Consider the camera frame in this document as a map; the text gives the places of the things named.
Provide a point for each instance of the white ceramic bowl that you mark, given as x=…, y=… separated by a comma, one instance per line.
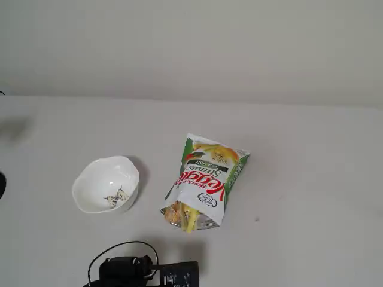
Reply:
x=98, y=179

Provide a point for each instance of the white green veggie straw packet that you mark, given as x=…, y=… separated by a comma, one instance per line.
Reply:
x=203, y=179

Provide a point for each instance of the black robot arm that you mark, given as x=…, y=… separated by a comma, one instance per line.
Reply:
x=119, y=269

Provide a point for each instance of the pale yellow veggie straw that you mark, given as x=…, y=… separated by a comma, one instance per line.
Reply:
x=192, y=222
x=184, y=213

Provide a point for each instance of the dark rounded object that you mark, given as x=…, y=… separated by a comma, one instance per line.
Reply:
x=1, y=185

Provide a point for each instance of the orange veggie straw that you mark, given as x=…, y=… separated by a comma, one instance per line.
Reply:
x=172, y=213

